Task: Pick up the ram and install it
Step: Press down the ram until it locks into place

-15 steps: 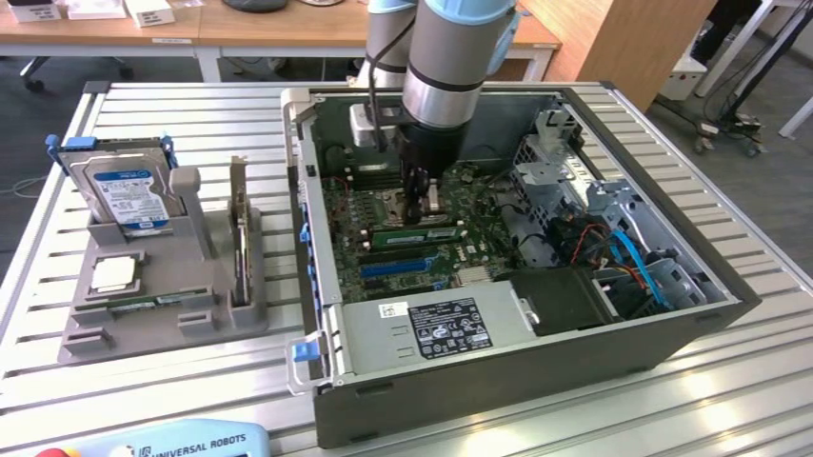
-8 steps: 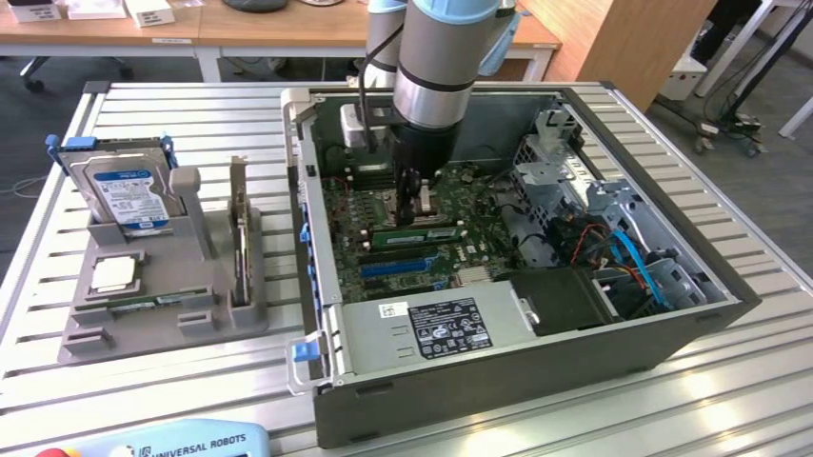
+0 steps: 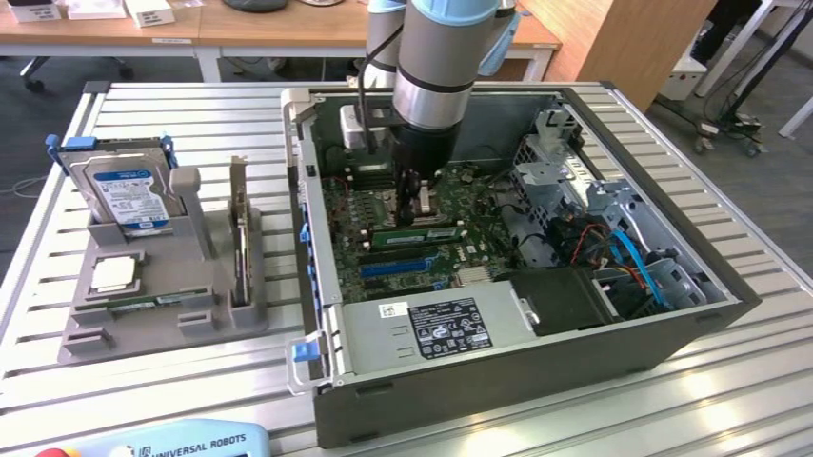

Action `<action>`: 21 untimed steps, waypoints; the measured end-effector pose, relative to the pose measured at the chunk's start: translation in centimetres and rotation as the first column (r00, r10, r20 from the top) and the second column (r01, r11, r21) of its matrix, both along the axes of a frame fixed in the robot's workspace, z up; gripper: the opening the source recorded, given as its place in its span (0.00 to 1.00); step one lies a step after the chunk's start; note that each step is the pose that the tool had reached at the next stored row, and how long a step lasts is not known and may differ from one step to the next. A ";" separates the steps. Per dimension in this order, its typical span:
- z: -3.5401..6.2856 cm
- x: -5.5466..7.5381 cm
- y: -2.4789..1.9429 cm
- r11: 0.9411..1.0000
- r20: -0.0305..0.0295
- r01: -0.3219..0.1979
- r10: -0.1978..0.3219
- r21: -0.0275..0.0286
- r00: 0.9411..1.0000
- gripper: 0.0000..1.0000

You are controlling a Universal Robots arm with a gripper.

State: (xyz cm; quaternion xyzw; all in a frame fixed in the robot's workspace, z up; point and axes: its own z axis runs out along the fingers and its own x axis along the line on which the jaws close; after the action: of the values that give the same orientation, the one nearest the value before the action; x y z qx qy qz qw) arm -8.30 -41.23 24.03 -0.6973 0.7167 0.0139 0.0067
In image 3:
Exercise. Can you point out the hard disk with blue bracket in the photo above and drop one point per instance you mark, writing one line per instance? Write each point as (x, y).
(123, 190)

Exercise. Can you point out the small silver heatsink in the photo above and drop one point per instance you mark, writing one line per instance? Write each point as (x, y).
(475, 276)

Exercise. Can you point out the CPU socket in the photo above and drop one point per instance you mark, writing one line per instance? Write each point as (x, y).
(431, 209)

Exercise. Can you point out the green RAM stick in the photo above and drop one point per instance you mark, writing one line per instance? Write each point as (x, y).
(159, 300)
(413, 237)

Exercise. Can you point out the metal disk bay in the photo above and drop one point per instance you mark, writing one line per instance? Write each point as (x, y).
(565, 157)

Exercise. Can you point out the Universal Robots teach pendant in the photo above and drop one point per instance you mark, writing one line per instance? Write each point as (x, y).
(178, 440)

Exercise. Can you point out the white desk frame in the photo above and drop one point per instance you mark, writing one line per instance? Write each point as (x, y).
(756, 33)

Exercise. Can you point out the silver CPU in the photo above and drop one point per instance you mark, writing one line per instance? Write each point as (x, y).
(115, 276)

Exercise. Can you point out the blue case latch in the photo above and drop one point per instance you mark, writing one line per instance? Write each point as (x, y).
(302, 351)

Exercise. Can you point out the wooden cabinet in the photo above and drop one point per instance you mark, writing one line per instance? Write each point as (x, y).
(610, 43)

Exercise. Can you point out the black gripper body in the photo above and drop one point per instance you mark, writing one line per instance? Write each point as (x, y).
(425, 147)

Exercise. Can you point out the grey power supply unit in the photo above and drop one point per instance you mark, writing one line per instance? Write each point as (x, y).
(438, 328)

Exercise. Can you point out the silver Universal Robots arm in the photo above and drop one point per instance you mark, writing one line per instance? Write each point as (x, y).
(431, 57)

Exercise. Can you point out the white cardboard box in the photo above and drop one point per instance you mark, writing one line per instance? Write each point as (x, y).
(146, 13)
(95, 8)
(35, 9)

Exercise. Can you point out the wooden desk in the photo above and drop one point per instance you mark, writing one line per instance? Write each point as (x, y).
(254, 28)

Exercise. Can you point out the blue expansion slot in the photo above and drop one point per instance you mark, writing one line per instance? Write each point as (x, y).
(397, 269)

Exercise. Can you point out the grey parts rack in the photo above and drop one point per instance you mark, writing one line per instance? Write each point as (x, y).
(159, 328)

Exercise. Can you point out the green motherboard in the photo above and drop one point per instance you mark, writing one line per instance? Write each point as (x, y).
(470, 209)

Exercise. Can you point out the black open PC case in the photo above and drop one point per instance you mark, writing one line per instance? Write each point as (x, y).
(508, 381)

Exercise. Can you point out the white floor box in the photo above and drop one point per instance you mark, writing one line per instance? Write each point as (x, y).
(682, 78)

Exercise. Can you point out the graphics card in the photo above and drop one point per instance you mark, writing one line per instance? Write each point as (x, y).
(241, 228)

